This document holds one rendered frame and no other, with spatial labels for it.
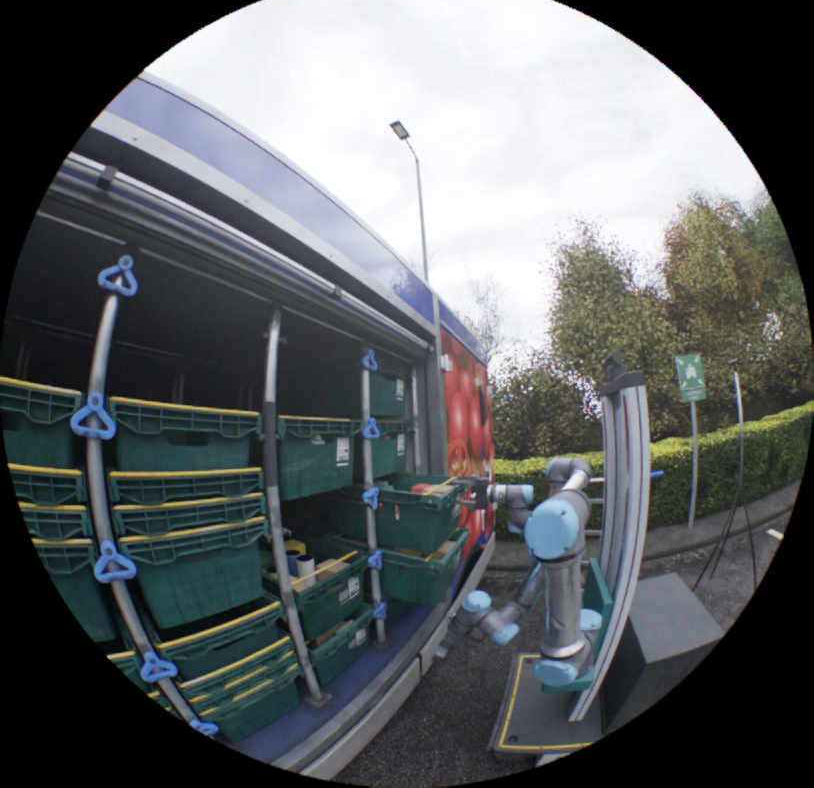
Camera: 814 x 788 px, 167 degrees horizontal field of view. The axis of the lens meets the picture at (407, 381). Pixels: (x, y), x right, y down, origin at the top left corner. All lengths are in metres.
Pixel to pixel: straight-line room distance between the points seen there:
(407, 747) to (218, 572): 1.41
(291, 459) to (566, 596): 0.79
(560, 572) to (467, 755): 1.36
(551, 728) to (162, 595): 1.47
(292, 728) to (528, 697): 1.02
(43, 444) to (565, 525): 0.99
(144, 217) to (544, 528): 1.02
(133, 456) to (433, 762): 1.75
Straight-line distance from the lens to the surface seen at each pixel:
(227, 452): 0.73
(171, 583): 0.75
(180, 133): 0.77
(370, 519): 1.14
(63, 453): 0.66
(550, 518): 0.60
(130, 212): 0.68
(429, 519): 1.08
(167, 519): 0.67
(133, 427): 0.65
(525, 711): 1.61
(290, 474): 0.85
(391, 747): 1.85
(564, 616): 0.73
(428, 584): 1.22
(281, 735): 1.21
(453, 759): 1.81
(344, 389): 1.24
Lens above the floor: 1.68
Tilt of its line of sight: 10 degrees up
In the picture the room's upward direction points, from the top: 2 degrees counter-clockwise
